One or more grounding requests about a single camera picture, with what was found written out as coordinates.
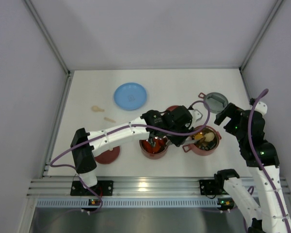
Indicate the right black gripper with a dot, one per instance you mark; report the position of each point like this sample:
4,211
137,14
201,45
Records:
228,112

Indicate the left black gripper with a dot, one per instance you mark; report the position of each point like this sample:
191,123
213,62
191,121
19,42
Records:
178,140

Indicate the red lid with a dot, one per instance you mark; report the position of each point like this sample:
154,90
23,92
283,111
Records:
171,108
108,156

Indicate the long metal tongs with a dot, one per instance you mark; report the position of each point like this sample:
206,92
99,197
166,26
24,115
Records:
186,142

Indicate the red orange carrot slice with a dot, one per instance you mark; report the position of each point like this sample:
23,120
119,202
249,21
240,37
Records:
161,144

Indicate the red steel bowl with handle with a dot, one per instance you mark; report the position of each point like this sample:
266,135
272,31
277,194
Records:
197,147

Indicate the beige round bun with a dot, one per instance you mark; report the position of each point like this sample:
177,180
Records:
208,137

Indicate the red sausage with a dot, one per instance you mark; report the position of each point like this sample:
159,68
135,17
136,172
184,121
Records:
147,147

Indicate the orange food slices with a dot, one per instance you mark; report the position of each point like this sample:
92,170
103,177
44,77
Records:
198,136

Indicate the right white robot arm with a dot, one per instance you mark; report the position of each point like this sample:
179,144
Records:
269,214

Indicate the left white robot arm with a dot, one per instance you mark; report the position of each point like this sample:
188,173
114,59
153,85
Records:
88,145

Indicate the blue plate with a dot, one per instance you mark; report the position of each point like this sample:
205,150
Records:
130,96

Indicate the grey lid with handle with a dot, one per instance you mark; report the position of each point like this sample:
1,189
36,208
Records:
217,102

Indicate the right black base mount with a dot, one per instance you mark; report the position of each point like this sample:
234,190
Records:
208,187

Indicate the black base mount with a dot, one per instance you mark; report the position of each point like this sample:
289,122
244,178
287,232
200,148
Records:
103,188
208,187

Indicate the aluminium front rail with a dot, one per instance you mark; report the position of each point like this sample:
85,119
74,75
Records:
123,187

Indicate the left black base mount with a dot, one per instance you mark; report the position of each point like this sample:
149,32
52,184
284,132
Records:
103,188

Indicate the perforated cable duct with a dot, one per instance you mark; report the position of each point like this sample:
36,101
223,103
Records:
132,203

